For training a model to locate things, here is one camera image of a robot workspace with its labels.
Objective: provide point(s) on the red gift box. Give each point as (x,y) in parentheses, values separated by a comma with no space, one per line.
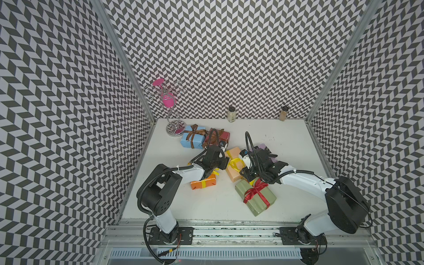
(227,136)

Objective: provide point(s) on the light spice jar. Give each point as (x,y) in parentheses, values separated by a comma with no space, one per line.
(231,114)

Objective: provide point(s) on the orange gift box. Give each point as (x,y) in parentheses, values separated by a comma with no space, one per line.
(194,185)

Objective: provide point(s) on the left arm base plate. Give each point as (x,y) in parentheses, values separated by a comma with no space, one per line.
(179,235)

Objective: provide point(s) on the blue gift box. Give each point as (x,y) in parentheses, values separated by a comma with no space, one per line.
(192,137)

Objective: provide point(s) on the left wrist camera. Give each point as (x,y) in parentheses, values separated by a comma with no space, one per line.
(222,144)

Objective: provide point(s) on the brown ribbon on red box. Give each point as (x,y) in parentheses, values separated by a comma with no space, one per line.
(213,137)

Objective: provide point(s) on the purple gift box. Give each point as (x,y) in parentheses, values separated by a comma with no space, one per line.
(272,156)

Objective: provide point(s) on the peach gift box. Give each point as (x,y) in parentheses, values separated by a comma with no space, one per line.
(235,164)

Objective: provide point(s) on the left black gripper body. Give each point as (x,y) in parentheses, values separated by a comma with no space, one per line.
(221,163)

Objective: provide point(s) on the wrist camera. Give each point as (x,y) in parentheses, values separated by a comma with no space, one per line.
(244,155)
(222,144)

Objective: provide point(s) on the green gift box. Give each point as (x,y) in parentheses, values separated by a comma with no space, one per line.
(256,205)

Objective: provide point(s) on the brown spice jar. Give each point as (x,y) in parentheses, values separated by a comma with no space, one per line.
(284,113)

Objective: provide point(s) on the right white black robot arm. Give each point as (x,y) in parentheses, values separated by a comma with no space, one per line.
(346,209)

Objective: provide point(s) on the red ribbon on green box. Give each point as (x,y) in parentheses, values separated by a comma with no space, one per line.
(256,190)

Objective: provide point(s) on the silver pink jewelry stand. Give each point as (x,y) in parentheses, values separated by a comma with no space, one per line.
(168,97)

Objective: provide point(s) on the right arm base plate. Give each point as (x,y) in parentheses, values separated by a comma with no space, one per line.
(294,236)

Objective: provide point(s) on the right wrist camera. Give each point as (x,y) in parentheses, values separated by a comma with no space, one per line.
(244,155)

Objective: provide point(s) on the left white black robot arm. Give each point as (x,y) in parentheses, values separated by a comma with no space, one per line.
(157,193)

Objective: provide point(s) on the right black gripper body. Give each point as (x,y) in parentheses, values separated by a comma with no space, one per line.
(252,173)

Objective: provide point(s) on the yellow ribbon of peach box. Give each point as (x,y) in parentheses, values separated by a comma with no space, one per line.
(247,176)

